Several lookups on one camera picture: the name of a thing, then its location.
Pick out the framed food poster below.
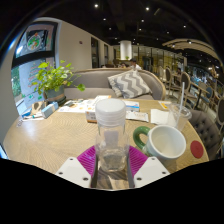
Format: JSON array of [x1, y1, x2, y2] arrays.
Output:
[[14, 29, 56, 59]]

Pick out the white napkin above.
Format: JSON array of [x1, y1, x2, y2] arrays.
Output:
[[149, 108, 171, 126]]

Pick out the group of dining chairs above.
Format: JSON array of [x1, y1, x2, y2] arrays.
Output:
[[158, 64, 224, 134]]

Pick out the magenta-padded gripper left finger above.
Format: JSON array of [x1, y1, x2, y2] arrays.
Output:
[[54, 145, 99, 190]]

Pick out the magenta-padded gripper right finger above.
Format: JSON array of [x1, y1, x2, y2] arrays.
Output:
[[125, 145, 171, 190]]

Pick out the white mug with green handle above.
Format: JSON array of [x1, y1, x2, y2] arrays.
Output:
[[132, 124, 187, 165]]

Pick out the brown card stand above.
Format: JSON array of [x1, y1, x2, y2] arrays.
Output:
[[30, 100, 48, 116]]

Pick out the yellow card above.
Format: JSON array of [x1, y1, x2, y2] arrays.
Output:
[[158, 100, 173, 111]]

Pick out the flat round red coaster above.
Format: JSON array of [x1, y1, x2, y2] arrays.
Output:
[[190, 140, 205, 159]]

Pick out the white paper slip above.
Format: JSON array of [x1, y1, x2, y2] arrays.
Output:
[[125, 110, 150, 123]]

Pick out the potted green plant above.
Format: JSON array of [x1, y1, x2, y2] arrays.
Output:
[[31, 59, 86, 106]]

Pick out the grey tufted armchair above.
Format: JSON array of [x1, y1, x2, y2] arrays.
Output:
[[188, 109, 223, 161]]

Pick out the grey zigzag cushion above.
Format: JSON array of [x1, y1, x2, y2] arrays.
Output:
[[107, 69, 153, 99]]

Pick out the white rectangular box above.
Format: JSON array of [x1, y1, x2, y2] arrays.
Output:
[[84, 95, 113, 124]]

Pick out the grey curved sofa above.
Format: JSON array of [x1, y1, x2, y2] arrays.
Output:
[[63, 67, 167, 101]]

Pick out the blue and white card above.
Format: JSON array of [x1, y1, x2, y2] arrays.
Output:
[[122, 99, 141, 113]]

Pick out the small light blue box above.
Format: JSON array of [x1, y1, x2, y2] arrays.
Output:
[[40, 101, 60, 119]]

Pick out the person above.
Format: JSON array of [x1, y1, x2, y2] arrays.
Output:
[[128, 58, 143, 71]]

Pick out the white printed leaflet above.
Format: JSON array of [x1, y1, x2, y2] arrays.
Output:
[[58, 98, 91, 114]]

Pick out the clear plastic water bottle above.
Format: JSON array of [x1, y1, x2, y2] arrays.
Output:
[[94, 97, 131, 173]]

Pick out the clear plastic cup with straw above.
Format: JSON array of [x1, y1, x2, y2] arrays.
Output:
[[166, 81, 193, 133]]

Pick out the ceiling lights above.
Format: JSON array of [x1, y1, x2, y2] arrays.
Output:
[[93, 3, 221, 44]]

